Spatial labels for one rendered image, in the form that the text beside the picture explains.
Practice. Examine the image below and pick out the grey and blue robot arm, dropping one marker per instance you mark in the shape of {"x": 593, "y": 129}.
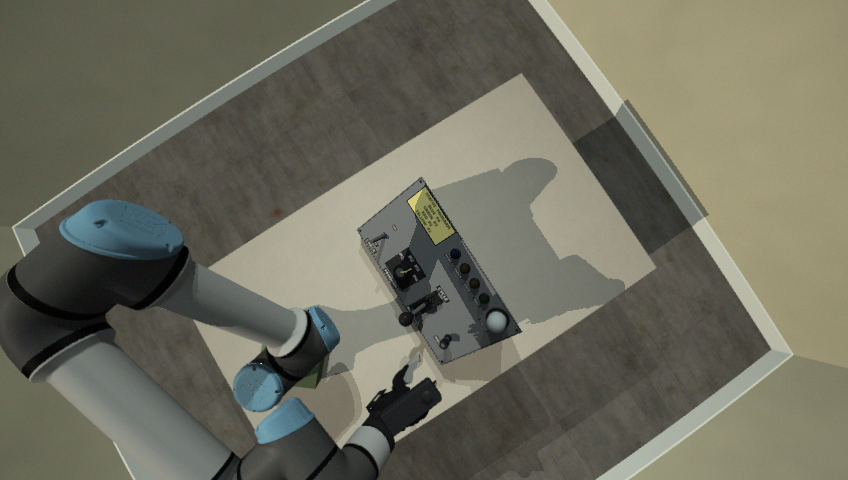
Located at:
{"x": 116, "y": 252}

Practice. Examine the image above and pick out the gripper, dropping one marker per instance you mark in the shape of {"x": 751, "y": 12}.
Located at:
{"x": 401, "y": 378}

